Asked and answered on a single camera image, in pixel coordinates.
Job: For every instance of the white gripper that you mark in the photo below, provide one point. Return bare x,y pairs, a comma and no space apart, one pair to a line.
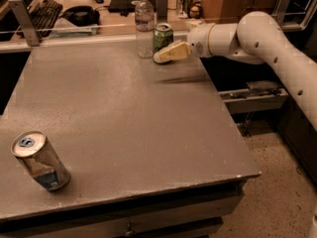
198,43

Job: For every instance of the green soda can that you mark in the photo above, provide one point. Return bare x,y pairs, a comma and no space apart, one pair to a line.
162,36

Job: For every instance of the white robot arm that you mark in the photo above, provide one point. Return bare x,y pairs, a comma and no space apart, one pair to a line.
275,209

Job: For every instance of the clear plastic water bottle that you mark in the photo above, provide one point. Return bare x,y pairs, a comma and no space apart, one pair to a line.
144,23

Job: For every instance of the silver blue energy drink can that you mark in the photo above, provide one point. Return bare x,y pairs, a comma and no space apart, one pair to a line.
36,154

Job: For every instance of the small round brown object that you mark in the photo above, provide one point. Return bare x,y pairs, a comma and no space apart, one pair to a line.
195,12

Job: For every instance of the glass jar on desk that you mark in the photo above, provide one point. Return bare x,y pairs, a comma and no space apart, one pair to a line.
182,10

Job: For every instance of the brown cardboard box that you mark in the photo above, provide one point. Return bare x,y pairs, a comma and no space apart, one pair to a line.
231,11

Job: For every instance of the black flat device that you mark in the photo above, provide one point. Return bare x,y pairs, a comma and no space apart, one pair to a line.
117,6

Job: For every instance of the black headphones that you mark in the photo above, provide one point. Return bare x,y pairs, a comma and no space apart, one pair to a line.
81,16

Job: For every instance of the black keyboard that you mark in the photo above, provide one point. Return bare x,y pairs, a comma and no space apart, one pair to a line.
44,15

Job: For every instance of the middle metal bracket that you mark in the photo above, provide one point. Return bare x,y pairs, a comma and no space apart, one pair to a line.
162,11

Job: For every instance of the metal bracket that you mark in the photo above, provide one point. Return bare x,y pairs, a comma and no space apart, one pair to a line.
162,11
279,11
24,19

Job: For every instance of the grey metal shelf rail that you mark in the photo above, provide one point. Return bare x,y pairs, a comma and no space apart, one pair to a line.
256,96

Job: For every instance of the right metal bracket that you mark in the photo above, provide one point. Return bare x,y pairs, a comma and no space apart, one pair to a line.
279,11

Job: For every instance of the grey drawer with handle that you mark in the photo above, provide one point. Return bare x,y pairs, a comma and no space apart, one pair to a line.
191,216

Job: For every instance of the left metal bracket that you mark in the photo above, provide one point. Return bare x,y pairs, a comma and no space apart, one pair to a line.
24,19

